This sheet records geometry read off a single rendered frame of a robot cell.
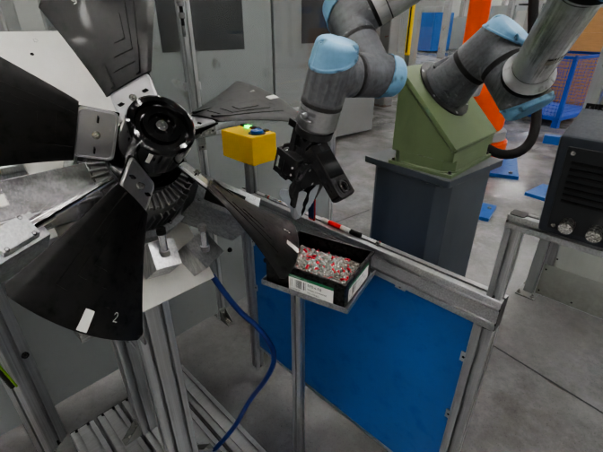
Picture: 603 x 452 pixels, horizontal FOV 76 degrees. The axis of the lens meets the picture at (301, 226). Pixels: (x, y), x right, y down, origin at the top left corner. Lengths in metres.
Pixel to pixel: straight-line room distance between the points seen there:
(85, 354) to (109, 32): 1.29
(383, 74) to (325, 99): 0.12
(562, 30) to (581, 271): 1.72
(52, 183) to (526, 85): 1.01
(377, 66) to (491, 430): 1.46
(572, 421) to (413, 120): 1.36
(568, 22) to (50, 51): 1.07
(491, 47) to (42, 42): 1.07
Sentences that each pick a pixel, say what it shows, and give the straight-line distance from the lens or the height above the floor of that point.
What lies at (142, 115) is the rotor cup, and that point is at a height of 1.24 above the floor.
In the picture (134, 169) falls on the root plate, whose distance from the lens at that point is 0.73.
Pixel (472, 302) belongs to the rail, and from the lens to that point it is 0.96.
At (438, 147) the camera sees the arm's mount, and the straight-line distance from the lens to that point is 1.15.
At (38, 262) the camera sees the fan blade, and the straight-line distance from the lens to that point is 0.62.
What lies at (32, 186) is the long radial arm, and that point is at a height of 1.12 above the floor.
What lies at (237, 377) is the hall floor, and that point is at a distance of 1.85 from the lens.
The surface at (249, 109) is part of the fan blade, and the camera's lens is 0.89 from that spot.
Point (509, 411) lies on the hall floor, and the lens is 1.91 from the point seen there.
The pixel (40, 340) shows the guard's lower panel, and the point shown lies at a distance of 1.74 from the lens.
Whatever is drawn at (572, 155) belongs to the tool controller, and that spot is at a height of 1.20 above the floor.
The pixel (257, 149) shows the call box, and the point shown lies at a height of 1.03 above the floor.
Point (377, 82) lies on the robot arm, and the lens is 0.73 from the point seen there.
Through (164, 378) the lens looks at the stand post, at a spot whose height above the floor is 0.52.
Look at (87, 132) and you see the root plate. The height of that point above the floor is 1.21.
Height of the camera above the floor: 1.38
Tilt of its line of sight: 28 degrees down
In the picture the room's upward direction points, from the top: straight up
